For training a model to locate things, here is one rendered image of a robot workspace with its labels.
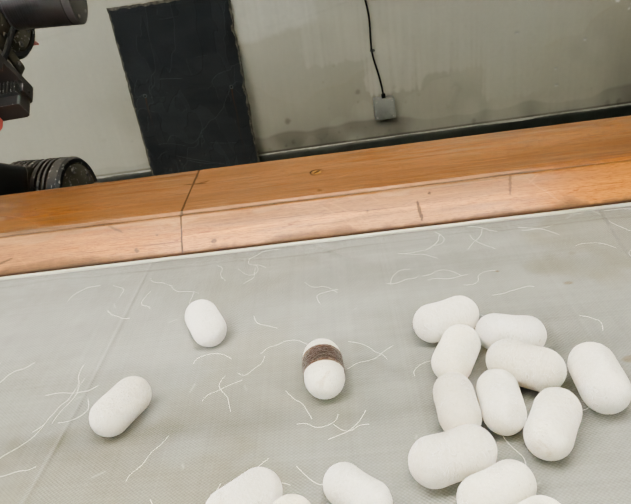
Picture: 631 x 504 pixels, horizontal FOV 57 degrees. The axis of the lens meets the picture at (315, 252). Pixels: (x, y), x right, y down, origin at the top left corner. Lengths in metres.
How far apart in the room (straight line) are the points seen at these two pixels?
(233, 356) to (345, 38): 2.06
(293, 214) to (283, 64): 1.93
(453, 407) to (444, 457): 0.03
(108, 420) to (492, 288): 0.23
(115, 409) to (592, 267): 0.29
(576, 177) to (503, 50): 2.02
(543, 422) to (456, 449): 0.04
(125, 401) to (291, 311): 0.12
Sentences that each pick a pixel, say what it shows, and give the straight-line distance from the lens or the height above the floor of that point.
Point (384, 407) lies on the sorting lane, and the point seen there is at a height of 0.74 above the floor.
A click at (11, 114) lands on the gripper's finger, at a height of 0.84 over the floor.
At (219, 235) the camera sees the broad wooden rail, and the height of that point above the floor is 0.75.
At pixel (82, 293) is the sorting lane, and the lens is 0.45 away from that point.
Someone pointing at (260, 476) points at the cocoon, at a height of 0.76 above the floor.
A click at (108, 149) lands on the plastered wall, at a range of 2.56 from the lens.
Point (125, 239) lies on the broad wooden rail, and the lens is 0.47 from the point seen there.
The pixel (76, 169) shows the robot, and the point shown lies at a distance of 1.07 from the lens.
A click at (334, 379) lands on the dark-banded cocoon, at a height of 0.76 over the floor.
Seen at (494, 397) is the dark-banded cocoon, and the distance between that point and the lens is 0.27.
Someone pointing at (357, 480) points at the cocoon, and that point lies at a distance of 0.25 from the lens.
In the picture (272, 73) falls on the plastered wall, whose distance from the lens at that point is 2.36.
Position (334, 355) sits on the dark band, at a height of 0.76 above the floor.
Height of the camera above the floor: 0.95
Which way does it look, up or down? 30 degrees down
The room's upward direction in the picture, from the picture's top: 9 degrees counter-clockwise
